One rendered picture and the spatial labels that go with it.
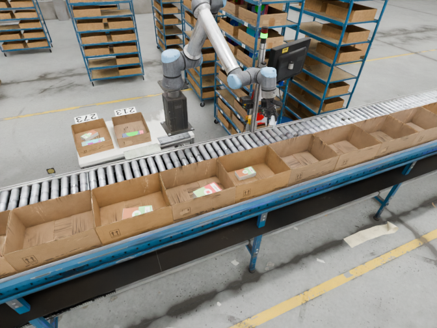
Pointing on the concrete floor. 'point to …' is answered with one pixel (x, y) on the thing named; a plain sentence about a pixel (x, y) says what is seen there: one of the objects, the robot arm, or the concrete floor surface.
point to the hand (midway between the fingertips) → (270, 125)
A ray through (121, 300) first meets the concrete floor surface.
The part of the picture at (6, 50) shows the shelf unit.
